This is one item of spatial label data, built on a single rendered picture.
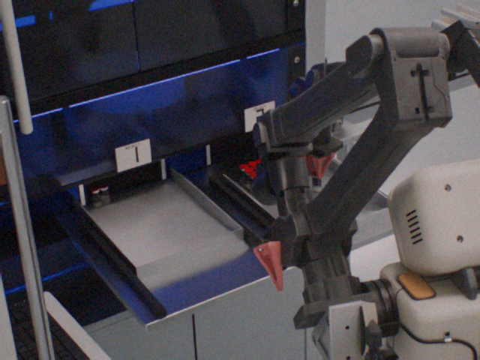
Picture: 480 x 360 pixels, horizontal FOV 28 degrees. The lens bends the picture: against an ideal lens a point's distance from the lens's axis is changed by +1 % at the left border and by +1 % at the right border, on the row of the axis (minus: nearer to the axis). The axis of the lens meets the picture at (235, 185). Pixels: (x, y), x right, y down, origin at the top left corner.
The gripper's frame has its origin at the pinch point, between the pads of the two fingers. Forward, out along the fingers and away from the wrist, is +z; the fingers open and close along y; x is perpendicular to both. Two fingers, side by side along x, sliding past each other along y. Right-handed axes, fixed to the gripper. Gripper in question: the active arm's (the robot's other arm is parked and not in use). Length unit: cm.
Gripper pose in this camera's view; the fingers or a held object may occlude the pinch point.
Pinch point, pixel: (316, 173)
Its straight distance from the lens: 225.6
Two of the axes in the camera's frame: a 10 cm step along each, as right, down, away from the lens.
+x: -7.1, 3.8, -5.9
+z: 0.2, 8.5, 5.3
